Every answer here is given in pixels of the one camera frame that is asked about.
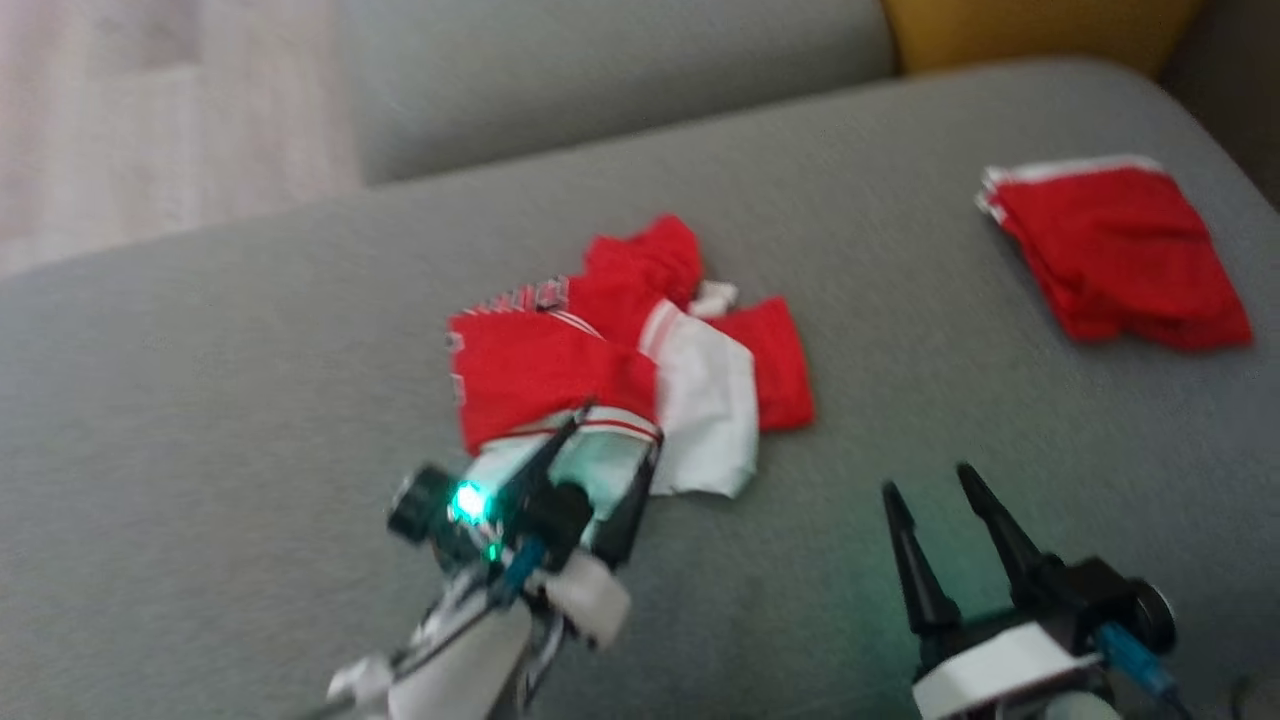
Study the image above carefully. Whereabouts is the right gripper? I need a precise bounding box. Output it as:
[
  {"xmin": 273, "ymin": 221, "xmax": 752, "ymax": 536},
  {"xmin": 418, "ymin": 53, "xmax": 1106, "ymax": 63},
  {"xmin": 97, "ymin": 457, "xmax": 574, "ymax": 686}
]
[{"xmin": 882, "ymin": 462, "xmax": 1138, "ymax": 720}]

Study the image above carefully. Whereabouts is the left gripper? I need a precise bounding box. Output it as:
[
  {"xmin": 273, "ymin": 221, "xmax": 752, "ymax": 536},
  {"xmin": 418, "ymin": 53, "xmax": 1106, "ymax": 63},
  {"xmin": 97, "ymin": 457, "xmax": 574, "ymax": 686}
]
[{"xmin": 450, "ymin": 405, "xmax": 664, "ymax": 651}]

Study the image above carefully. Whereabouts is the red and white jersey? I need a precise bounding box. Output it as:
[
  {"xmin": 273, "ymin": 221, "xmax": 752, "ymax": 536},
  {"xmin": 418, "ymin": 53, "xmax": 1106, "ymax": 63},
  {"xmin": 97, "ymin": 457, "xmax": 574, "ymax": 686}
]
[{"xmin": 445, "ymin": 213, "xmax": 816, "ymax": 521}]

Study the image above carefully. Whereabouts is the folded red garment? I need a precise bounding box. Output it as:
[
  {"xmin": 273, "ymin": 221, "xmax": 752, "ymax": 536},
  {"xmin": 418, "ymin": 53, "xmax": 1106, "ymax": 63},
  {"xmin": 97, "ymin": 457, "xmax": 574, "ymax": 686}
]
[{"xmin": 975, "ymin": 153, "xmax": 1254, "ymax": 353}]

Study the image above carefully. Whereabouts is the large grey sofa seat cushion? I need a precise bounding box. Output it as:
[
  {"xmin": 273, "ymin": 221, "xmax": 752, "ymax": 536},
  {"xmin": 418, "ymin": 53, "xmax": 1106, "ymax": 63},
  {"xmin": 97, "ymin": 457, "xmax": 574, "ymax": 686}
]
[{"xmin": 0, "ymin": 55, "xmax": 1280, "ymax": 720}]

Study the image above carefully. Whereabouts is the yellow sofa backrest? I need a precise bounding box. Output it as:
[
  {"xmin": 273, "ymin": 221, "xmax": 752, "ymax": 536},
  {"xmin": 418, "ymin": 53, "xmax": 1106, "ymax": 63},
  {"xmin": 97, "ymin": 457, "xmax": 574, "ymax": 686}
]
[{"xmin": 880, "ymin": 0, "xmax": 1206, "ymax": 79}]

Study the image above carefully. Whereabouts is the blue left camera cable plug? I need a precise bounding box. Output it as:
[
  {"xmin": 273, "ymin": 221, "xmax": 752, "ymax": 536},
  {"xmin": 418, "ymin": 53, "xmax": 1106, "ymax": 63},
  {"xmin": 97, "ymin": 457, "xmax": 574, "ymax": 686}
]
[{"xmin": 488, "ymin": 540, "xmax": 548, "ymax": 608}]

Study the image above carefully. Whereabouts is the blue camera cable plug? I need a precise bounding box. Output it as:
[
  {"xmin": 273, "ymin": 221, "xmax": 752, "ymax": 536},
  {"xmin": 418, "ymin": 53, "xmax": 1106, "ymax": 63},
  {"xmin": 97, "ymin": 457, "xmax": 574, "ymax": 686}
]
[
  {"xmin": 488, "ymin": 540, "xmax": 548, "ymax": 608},
  {"xmin": 1095, "ymin": 625, "xmax": 1178, "ymax": 698}
]

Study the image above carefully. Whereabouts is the blue right camera cable plug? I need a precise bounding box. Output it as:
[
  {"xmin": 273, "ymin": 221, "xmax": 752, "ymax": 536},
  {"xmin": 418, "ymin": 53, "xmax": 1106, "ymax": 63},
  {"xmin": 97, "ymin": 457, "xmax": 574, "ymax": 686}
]
[{"xmin": 1095, "ymin": 625, "xmax": 1178, "ymax": 698}]

